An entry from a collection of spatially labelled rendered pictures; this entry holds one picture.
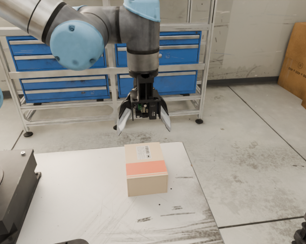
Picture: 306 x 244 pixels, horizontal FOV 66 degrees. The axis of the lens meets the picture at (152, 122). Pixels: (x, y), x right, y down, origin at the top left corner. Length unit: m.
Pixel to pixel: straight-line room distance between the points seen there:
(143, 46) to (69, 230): 0.50
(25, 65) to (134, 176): 1.66
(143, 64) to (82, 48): 0.18
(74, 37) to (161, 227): 0.50
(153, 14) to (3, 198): 0.55
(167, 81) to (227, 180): 0.98
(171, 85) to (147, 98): 1.62
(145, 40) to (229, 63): 2.80
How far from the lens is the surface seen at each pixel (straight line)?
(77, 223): 0.71
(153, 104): 0.56
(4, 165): 0.80
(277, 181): 1.97
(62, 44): 0.40
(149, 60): 0.53
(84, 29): 0.39
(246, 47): 3.32
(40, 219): 0.75
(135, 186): 0.71
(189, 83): 2.22
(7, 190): 0.72
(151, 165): 0.72
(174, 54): 2.09
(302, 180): 2.07
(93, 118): 2.26
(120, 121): 0.65
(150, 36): 0.52
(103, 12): 0.53
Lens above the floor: 1.26
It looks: 32 degrees down
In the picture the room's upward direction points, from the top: straight up
